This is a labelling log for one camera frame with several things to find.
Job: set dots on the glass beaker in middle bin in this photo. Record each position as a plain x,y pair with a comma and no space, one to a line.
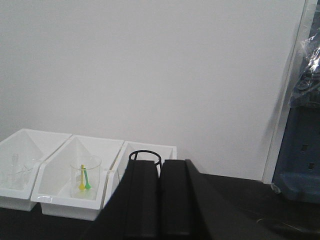
93,165

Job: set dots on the right white storage bin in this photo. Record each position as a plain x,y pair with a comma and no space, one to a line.
115,174

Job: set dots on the green plastic spatula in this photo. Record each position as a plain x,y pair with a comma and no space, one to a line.
87,184

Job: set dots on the left white storage bin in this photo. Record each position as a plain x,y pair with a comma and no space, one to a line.
28,144

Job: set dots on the grey pegboard drying rack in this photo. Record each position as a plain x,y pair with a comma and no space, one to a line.
297,172

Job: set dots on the black wire tripod stand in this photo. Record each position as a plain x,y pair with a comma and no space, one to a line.
147,155

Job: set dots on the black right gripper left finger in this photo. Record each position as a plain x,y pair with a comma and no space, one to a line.
131,213

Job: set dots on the glassware in left bin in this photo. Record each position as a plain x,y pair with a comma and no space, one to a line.
17,175

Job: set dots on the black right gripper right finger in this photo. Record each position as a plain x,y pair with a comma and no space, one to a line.
191,209

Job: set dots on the white storage bin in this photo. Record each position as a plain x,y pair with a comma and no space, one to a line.
28,144
115,174
53,184

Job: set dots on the middle white storage bin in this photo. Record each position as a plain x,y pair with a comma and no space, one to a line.
53,184

